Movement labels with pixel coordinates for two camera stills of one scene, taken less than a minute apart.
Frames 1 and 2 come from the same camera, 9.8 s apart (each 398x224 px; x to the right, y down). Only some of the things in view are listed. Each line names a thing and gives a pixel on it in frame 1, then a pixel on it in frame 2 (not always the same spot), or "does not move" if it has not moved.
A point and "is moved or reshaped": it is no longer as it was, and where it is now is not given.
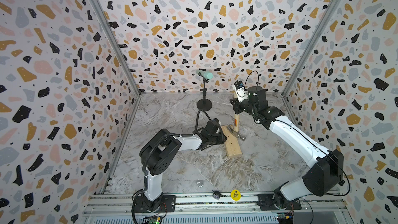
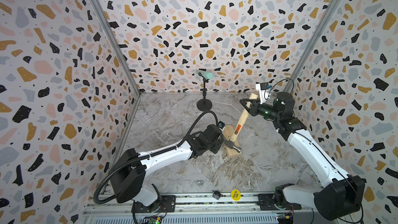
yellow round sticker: (236, 195) does not move
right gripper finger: (233, 101) to (252, 100)
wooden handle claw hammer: (235, 131) is moved or reshaped
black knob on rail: (216, 194) does not move
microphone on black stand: (204, 105) does not move
